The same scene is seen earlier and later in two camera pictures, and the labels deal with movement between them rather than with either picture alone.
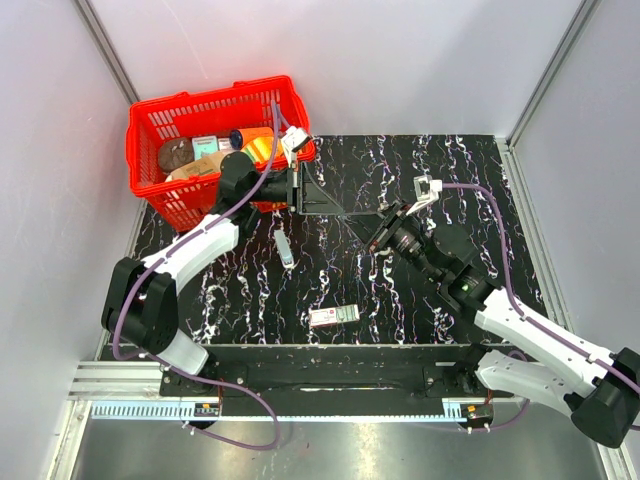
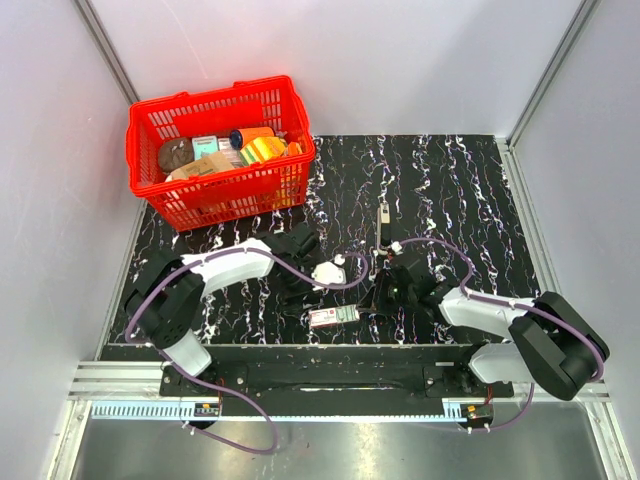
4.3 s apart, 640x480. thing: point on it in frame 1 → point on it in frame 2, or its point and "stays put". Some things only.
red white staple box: (321, 317) stays put
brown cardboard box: (210, 162) stays put
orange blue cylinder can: (238, 137) stays put
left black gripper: (307, 197) → (292, 302)
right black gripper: (364, 225) → (377, 299)
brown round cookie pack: (175, 152) stays put
